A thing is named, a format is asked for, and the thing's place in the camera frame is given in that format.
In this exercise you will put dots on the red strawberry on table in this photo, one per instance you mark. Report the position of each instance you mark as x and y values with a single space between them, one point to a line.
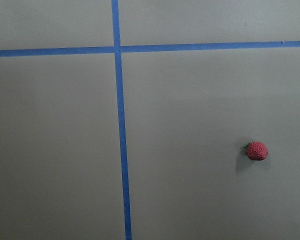
256 151

